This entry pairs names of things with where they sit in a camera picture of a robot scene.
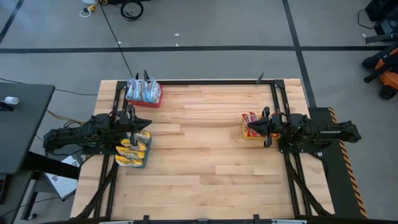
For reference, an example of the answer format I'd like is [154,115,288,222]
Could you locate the red orange ramen noodle pack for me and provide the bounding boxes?
[248,111,261,138]
[241,112,252,138]

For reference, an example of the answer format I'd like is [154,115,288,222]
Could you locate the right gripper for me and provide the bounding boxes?
[248,107,285,149]

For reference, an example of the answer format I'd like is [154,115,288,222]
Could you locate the black base plate hazard stripes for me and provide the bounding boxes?
[275,107,368,219]

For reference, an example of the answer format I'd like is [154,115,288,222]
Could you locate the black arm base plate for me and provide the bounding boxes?
[81,145,125,156]

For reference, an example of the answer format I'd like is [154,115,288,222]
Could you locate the orange black wheeled machine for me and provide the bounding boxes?
[361,43,398,101]

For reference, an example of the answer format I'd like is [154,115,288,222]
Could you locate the dark grey desk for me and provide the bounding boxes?
[0,82,81,222]

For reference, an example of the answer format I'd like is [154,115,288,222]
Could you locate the pink plastic bin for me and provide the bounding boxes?
[126,83,164,109]

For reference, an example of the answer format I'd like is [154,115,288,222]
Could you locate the coiled black cable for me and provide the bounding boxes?
[120,1,145,22]

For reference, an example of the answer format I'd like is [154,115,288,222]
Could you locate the yellow floor cable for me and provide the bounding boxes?
[46,110,77,124]

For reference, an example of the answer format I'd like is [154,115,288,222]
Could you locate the white paper booklet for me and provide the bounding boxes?
[45,154,78,199]

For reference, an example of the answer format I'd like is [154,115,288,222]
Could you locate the yellow plastic bin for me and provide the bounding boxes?
[241,123,280,141]

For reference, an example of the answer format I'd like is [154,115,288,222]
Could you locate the long black floor cable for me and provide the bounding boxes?
[98,2,134,78]

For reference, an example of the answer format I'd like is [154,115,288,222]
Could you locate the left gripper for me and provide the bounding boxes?
[118,105,152,146]

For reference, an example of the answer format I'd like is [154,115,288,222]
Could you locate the black aluminium table frame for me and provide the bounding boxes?
[74,79,336,224]

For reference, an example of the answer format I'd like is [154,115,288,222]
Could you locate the white yellow extension cord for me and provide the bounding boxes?
[79,0,103,19]

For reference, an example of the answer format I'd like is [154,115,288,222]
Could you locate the black equipment pile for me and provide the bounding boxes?
[356,0,398,44]

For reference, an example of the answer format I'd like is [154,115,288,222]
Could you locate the yellow creamy chicken ramen pack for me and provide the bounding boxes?
[115,146,146,160]
[119,138,147,152]
[114,154,145,168]
[126,129,152,144]

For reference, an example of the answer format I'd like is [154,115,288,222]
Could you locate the teal plastic bin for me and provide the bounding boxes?
[115,129,153,169]

